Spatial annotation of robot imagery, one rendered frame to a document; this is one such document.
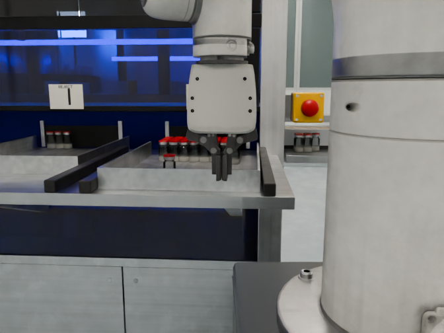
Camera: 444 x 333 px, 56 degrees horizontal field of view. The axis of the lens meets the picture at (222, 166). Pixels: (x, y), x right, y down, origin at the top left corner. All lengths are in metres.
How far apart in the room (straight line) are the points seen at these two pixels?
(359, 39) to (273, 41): 0.74
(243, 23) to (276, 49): 0.43
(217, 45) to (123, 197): 0.27
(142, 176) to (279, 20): 0.53
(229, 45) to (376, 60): 0.33
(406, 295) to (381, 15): 0.17
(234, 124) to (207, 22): 0.14
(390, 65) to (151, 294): 0.99
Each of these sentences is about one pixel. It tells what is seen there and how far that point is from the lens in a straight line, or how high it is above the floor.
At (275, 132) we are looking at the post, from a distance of 1.02.
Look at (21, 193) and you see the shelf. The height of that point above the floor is 0.88.
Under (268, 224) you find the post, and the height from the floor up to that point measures 0.70.
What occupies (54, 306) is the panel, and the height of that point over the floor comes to 0.46.
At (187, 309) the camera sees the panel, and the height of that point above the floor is 0.46.
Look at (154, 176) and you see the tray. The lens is 0.67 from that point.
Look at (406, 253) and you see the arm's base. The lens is 0.28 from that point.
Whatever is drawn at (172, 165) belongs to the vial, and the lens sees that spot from 0.71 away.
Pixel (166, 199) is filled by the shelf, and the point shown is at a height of 0.87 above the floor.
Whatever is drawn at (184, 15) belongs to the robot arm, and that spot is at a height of 1.13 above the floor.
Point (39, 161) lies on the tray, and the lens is 0.86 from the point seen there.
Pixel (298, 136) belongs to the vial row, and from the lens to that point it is 1.07.
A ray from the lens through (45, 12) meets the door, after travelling 1.14.
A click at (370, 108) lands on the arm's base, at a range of 0.27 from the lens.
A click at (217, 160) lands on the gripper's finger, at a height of 0.94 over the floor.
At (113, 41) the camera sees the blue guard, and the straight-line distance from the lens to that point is 1.07.
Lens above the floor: 1.04
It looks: 11 degrees down
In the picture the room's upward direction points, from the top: straight up
